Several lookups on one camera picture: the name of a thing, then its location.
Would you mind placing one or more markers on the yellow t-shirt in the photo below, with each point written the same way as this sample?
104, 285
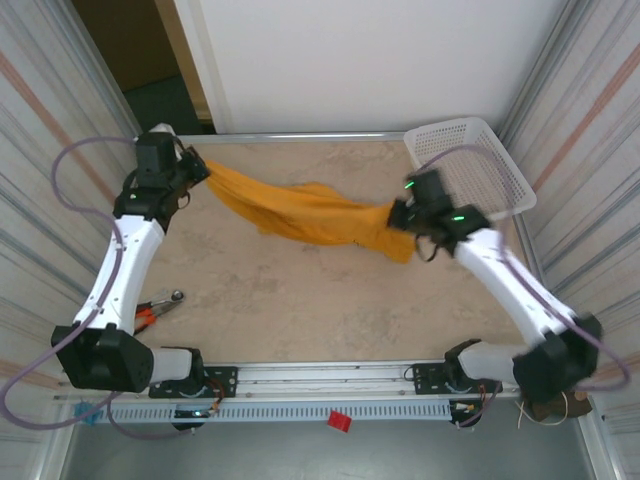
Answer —
310, 215

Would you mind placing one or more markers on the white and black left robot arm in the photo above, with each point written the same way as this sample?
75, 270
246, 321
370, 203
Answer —
125, 270

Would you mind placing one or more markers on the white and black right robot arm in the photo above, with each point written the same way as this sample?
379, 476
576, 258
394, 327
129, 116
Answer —
500, 280

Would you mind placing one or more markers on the white perforated plastic basket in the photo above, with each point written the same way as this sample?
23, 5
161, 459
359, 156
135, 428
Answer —
480, 150

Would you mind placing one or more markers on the small circuit board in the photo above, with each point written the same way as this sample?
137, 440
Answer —
195, 414
467, 409

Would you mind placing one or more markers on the small red block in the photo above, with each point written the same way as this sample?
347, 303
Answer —
339, 421

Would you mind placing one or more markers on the small blue block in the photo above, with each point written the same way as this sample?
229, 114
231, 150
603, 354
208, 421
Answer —
87, 414

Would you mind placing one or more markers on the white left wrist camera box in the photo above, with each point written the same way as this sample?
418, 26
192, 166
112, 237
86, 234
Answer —
162, 129

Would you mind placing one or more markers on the beige door frame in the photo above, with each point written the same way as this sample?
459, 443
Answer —
185, 60

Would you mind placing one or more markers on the aluminium table edge rail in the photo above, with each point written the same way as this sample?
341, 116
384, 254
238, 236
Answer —
300, 138

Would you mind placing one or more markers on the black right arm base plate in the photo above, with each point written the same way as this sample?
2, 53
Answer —
425, 375

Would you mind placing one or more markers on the aluminium mounting rail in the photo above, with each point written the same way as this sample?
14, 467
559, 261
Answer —
325, 380

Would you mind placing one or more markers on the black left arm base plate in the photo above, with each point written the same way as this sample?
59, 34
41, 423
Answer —
225, 380

